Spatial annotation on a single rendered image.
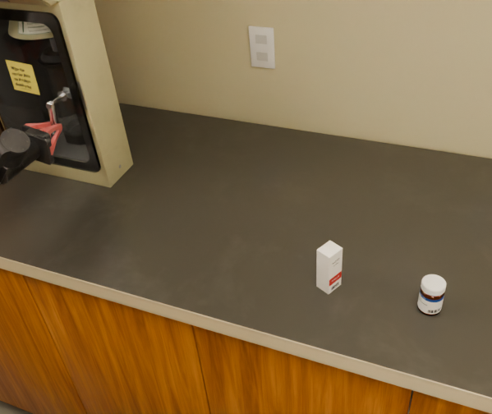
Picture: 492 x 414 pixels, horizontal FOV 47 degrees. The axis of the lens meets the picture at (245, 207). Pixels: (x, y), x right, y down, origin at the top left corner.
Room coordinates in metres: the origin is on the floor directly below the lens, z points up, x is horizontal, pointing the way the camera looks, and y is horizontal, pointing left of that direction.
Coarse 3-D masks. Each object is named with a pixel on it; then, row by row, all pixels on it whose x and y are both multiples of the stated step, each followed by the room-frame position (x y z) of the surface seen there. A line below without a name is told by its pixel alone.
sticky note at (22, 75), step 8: (8, 64) 1.24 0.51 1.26; (16, 64) 1.23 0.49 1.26; (24, 64) 1.22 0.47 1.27; (16, 72) 1.23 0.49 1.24; (24, 72) 1.22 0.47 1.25; (32, 72) 1.21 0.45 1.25; (16, 80) 1.23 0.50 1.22; (24, 80) 1.22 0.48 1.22; (32, 80) 1.21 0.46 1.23; (16, 88) 1.24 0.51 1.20; (24, 88) 1.23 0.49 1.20; (32, 88) 1.22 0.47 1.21
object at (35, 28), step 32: (0, 32) 1.23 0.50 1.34; (32, 32) 1.19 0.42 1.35; (0, 64) 1.25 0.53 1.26; (32, 64) 1.20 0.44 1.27; (64, 64) 1.16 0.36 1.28; (0, 96) 1.27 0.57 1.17; (32, 96) 1.22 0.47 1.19; (64, 128) 1.19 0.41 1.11; (64, 160) 1.20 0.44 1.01; (96, 160) 1.16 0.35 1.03
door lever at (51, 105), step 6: (60, 96) 1.17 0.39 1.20; (66, 96) 1.17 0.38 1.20; (48, 102) 1.14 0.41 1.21; (54, 102) 1.14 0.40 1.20; (48, 108) 1.13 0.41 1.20; (54, 108) 1.14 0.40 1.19; (48, 114) 1.14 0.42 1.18; (54, 114) 1.13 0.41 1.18; (54, 120) 1.13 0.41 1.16; (54, 132) 1.14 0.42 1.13
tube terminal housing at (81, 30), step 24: (72, 0) 1.20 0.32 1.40; (72, 24) 1.19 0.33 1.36; (96, 24) 1.25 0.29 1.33; (72, 48) 1.17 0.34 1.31; (96, 48) 1.24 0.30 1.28; (96, 72) 1.22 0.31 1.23; (96, 96) 1.20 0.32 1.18; (96, 120) 1.18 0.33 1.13; (120, 120) 1.26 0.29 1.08; (96, 144) 1.17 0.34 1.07; (120, 144) 1.24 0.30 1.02; (48, 168) 1.25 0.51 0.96; (72, 168) 1.21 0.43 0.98; (120, 168) 1.21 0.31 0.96
